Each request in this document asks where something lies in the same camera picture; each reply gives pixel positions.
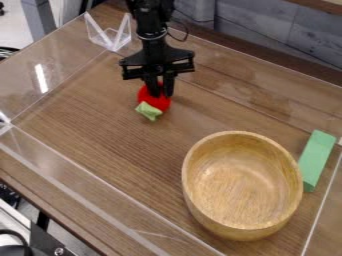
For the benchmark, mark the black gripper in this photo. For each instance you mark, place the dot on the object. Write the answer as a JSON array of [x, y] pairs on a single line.
[[139, 65]]

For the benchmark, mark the red plush strawberry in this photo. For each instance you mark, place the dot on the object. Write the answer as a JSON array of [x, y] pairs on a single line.
[[151, 106]]

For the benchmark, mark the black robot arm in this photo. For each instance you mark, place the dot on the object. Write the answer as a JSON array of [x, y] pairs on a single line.
[[152, 14]]

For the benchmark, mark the grey table leg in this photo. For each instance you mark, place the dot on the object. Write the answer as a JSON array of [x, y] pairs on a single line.
[[39, 16]]

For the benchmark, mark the wooden bowl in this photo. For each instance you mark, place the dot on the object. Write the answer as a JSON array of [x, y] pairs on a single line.
[[242, 185]]

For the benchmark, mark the green rectangular block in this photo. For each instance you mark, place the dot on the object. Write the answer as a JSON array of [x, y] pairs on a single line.
[[314, 158]]

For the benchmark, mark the black equipment with screw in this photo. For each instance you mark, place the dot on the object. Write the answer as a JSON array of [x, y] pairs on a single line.
[[44, 245]]

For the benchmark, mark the clear acrylic enclosure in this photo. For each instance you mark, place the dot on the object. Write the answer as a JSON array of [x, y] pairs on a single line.
[[102, 169]]

